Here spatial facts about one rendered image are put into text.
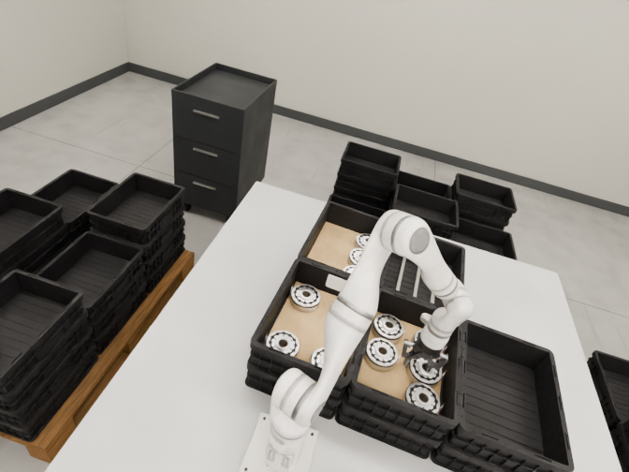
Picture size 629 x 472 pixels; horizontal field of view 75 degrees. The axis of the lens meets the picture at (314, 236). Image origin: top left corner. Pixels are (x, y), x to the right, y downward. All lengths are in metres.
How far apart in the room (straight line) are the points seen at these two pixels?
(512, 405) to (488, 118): 3.38
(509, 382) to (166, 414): 1.07
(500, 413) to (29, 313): 1.70
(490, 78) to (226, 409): 3.75
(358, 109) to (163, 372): 3.58
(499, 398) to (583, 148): 3.61
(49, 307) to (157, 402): 0.74
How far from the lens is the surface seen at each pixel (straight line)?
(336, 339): 0.89
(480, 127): 4.53
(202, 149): 2.71
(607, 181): 5.04
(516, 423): 1.48
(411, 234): 0.87
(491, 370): 1.55
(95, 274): 2.17
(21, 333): 1.89
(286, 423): 1.02
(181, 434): 1.33
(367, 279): 0.90
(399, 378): 1.37
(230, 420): 1.34
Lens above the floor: 1.91
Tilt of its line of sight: 39 degrees down
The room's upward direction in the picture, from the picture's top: 14 degrees clockwise
